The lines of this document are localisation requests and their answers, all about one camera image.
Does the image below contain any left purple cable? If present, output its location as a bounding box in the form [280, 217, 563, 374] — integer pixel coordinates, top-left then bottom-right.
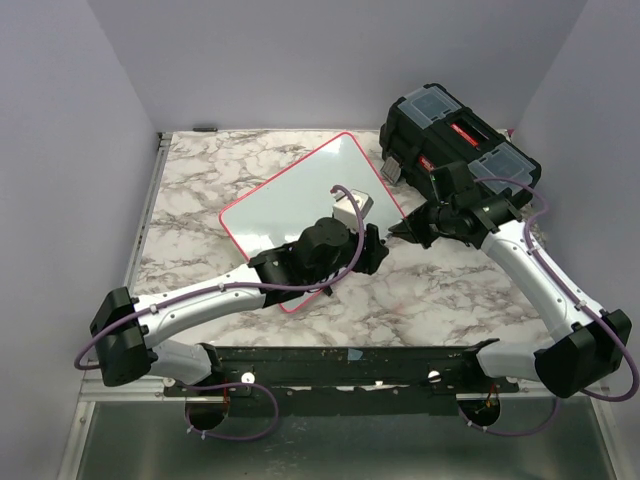
[73, 184, 367, 441]

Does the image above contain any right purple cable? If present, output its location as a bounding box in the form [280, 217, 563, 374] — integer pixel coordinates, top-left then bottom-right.
[457, 176, 640, 436]

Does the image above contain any pink-framed whiteboard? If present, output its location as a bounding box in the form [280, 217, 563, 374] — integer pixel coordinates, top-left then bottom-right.
[218, 131, 407, 315]

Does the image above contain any purple cable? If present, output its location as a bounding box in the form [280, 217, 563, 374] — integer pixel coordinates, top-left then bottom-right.
[73, 184, 367, 441]
[457, 176, 640, 436]

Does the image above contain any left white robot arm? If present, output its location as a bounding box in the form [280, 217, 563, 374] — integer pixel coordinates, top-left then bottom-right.
[90, 217, 389, 395]

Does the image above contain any black red toolbox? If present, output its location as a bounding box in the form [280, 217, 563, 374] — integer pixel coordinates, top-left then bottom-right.
[379, 83, 542, 212]

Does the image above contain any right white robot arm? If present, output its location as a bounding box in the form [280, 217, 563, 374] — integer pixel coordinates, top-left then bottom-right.
[390, 162, 639, 402]

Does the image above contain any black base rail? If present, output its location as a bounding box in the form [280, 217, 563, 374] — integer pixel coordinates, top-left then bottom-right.
[164, 347, 519, 418]

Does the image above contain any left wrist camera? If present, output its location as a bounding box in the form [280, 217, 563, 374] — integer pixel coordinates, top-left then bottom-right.
[332, 190, 374, 223]

